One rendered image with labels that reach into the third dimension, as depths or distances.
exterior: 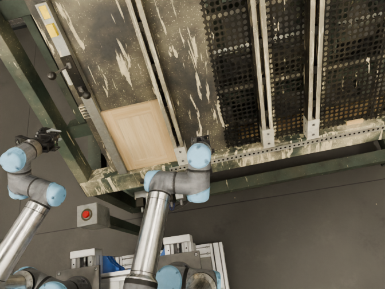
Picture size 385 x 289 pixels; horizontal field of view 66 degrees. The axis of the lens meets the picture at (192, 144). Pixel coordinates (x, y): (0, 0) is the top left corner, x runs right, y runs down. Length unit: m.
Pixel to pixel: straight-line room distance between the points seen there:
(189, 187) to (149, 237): 0.20
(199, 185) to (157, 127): 0.71
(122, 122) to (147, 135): 0.15
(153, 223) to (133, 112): 0.77
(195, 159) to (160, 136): 0.73
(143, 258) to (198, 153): 0.35
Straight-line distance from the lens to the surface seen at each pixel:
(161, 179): 0.99
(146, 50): 1.37
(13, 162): 1.17
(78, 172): 1.85
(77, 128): 1.76
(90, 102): 1.56
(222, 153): 1.71
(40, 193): 1.15
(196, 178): 0.96
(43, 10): 1.46
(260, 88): 1.49
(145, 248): 0.92
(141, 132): 1.64
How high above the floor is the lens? 2.51
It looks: 66 degrees down
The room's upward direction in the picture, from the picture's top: 23 degrees counter-clockwise
